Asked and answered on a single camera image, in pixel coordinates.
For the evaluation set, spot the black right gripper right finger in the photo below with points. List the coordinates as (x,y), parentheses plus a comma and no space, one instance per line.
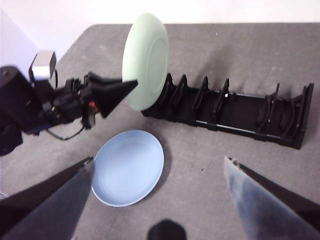
(270,207)

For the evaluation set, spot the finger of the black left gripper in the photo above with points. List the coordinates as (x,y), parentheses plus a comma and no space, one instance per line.
(110,97)

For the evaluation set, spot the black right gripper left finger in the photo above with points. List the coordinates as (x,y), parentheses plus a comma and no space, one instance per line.
(45,212)

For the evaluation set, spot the pale green round plate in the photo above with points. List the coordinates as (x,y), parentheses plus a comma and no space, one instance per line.
(145,62)

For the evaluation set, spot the blue round plate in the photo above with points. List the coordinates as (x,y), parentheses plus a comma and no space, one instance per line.
(127,167)

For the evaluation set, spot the black plate rack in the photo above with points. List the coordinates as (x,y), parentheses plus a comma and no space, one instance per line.
(303,112)

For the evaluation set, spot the pale grey camera box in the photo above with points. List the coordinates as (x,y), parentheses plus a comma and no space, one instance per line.
(42,65)

